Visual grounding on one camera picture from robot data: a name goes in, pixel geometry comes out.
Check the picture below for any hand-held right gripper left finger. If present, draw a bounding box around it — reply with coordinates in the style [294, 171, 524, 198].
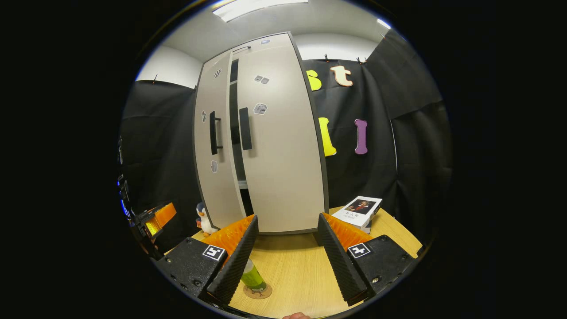
[153, 215, 260, 308]

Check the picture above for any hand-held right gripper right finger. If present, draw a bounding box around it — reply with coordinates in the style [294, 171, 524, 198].
[317, 212, 420, 307]

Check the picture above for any green label plastic bottle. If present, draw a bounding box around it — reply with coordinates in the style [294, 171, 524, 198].
[241, 258, 268, 292]

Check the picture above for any grey cabinet door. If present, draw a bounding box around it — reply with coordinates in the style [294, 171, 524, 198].
[236, 44, 329, 234]
[194, 50, 246, 230]

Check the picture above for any grey cabinet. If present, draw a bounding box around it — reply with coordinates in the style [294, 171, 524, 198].
[194, 32, 330, 235]

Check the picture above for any grey cabinet drawer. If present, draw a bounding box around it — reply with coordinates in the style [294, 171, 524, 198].
[203, 32, 294, 65]

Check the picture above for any penguin plush toy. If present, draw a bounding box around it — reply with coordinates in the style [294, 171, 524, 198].
[196, 202, 218, 236]

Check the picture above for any white portrait cover book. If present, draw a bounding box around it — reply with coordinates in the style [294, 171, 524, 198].
[331, 196, 382, 234]

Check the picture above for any black backdrop cloth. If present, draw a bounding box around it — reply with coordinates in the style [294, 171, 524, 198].
[119, 33, 452, 249]

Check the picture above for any black door handle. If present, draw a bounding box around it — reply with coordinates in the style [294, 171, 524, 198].
[239, 107, 253, 151]
[209, 111, 223, 156]

